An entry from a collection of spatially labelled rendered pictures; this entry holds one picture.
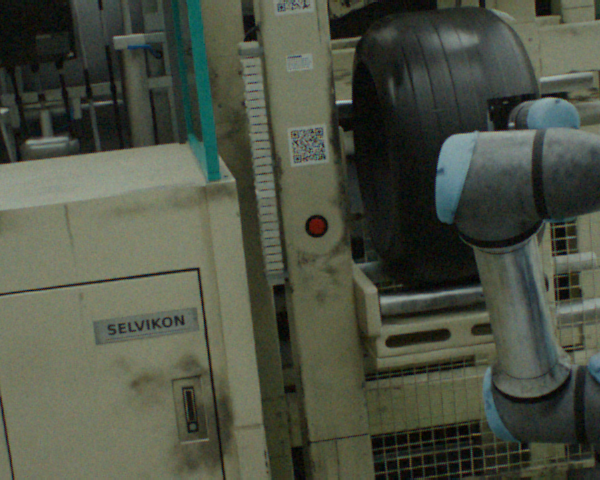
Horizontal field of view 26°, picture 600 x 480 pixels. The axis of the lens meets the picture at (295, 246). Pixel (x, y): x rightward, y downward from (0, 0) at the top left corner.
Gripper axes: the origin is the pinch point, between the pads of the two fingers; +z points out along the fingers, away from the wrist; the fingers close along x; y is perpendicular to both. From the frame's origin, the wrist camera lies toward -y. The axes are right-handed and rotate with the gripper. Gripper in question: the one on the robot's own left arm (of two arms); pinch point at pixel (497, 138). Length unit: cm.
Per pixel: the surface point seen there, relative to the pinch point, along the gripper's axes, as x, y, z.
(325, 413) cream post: 34, -51, 27
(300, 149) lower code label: 33.1, 2.2, 20.7
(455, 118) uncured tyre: 6.6, 4.5, 2.3
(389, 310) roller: 20.1, -30.6, 17.1
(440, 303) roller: 10.0, -30.6, 17.1
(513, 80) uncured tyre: -5.5, 10.2, 4.4
